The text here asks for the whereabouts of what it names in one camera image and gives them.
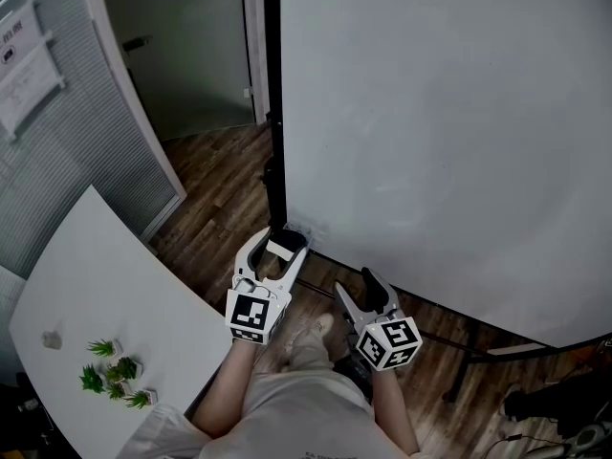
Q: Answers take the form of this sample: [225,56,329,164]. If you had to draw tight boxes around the cluster of small potted plants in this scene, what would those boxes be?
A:
[78,338,159,410]

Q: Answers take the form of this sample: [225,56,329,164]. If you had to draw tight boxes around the grey-green door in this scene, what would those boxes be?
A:
[98,0,257,142]

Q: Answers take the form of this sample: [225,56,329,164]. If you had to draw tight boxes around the white table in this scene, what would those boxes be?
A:
[8,184,235,459]

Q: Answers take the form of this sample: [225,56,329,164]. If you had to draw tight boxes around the white wall sign holder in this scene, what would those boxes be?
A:
[0,0,67,142]

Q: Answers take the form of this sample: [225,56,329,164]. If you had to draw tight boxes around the black waist device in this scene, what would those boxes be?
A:
[334,356,374,404]

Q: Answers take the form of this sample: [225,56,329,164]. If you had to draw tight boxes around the person's beige trousers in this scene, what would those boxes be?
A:
[257,332,336,377]

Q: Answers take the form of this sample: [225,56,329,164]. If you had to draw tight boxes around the person's left forearm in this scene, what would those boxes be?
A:
[190,339,262,439]

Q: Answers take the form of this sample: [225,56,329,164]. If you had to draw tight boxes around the white whiteboard eraser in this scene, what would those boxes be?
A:
[265,239,297,261]

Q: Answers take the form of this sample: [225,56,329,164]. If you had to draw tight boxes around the person's right forearm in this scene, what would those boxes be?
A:
[370,368,422,453]

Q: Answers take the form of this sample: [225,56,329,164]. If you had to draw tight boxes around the black door handle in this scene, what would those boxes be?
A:
[121,34,153,53]

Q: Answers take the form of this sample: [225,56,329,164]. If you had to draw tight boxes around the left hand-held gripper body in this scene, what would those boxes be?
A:
[224,274,293,346]

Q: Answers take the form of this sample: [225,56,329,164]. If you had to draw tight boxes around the person's light shoe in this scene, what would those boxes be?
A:
[305,313,335,341]

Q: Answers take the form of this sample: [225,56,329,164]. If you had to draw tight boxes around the grey wheeled base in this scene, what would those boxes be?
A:
[563,418,612,459]

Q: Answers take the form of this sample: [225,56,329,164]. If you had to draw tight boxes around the white door frame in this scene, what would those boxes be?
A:
[80,0,187,241]

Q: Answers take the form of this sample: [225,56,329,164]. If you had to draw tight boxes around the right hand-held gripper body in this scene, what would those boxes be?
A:
[354,307,423,371]

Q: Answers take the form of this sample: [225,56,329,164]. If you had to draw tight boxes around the black floor cable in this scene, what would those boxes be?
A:
[477,431,575,459]

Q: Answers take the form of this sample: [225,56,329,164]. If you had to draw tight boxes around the person's beige shirt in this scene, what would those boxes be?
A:
[117,370,417,459]

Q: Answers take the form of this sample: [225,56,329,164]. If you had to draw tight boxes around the large white whiteboard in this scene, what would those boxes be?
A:
[260,0,612,404]

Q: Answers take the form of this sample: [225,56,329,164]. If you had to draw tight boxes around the black office chair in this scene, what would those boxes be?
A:
[0,370,82,459]

